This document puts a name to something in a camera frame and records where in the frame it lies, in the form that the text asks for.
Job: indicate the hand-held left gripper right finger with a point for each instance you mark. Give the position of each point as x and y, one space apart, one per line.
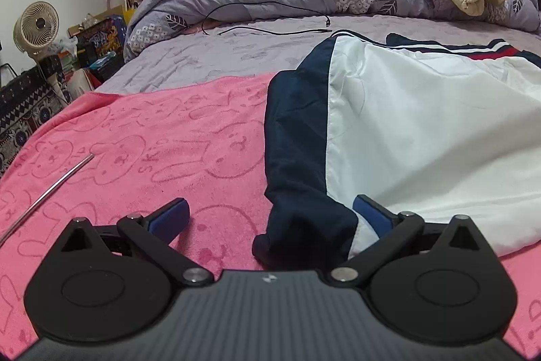
372 215

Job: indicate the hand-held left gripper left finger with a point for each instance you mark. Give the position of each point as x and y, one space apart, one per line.
171 217

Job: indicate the navy and white jacket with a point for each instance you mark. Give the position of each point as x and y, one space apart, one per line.
422 124

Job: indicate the pink bunny print blanket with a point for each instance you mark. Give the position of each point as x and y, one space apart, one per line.
169 141

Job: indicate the metal rod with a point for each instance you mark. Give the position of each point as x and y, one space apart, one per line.
50 189

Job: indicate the dark patterned bag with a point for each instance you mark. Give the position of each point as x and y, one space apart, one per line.
21 107

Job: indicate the purple bed sheet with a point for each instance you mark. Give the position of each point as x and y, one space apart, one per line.
253 48

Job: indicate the colourful printed box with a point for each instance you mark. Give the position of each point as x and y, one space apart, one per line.
101 37

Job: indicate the beige desk fan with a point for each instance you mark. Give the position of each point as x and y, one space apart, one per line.
36 25

